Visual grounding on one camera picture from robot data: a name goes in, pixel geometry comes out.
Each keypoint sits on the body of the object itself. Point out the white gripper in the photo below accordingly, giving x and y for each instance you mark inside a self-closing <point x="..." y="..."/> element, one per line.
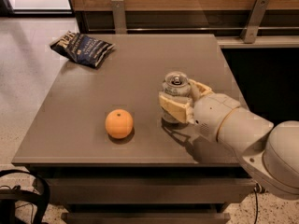
<point x="212" y="111"/>

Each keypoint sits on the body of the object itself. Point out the silver 7up soda can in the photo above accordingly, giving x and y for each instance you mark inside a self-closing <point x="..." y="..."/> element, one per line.
<point x="176" y="84"/>

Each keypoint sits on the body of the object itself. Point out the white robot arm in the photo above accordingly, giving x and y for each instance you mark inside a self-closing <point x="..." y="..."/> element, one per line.
<point x="268" y="153"/>

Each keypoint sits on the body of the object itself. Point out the orange fruit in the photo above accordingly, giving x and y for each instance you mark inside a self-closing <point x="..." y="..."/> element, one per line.
<point x="119" y="123"/>

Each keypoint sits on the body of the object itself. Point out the grey drawer cabinet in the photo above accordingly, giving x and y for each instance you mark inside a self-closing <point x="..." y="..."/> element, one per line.
<point x="159" y="173"/>

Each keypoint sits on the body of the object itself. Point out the dark blue chip bag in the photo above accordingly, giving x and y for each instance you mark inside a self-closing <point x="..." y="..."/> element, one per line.
<point x="82" y="49"/>

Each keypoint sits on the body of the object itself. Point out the right metal wall bracket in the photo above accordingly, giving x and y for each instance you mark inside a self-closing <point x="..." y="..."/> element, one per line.
<point x="250" y="31"/>

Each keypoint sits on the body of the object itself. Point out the metal wall bracket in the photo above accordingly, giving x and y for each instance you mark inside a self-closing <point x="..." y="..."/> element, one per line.
<point x="250" y="31"/>
<point x="119" y="17"/>

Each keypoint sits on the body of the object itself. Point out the left metal wall bracket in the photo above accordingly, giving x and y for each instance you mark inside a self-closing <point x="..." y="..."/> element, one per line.
<point x="119" y="17"/>

